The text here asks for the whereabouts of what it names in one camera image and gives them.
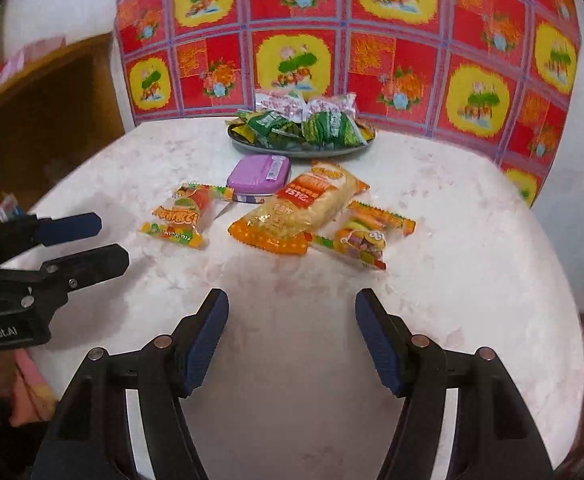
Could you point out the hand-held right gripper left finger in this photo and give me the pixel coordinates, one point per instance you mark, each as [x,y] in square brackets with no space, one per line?
[207,345]

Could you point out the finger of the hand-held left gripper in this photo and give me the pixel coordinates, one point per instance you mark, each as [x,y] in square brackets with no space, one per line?
[94,261]
[69,227]

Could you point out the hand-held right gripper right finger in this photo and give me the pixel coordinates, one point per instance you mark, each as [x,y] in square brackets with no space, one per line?
[379,345]

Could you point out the plain yellow snack packet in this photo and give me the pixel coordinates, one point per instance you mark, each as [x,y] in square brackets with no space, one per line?
[243,132]

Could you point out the dark patterned plate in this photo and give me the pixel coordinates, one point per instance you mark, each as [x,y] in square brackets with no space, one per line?
[292,150]

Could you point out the light green snack packet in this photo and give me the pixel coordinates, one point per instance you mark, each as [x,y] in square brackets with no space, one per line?
[320,130]
[350,131]

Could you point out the dark green snack packet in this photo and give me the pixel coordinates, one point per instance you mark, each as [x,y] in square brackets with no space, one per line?
[267,121]

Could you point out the blue white box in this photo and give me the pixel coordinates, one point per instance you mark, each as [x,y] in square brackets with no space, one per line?
[9,207]

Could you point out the pink cloth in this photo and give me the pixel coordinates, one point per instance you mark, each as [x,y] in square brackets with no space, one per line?
[29,385]

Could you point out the orange gummy snack packet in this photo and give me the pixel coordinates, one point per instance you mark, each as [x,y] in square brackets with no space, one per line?
[182,215]

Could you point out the brown wooden cabinet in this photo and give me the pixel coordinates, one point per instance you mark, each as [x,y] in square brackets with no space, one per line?
[47,125]

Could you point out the striped cartoon snack packet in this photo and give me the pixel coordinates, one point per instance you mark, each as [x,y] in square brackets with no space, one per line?
[367,235]

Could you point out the large orange noodle packet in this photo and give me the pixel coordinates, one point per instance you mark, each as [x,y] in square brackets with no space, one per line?
[297,205]

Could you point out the pink papers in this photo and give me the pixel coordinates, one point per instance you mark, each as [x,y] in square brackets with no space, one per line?
[22,57]

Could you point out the pink white snack packet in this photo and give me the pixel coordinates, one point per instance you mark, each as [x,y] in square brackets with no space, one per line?
[332,105]
[282,102]

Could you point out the red yellow printed cloth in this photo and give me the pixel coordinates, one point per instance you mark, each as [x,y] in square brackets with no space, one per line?
[397,50]

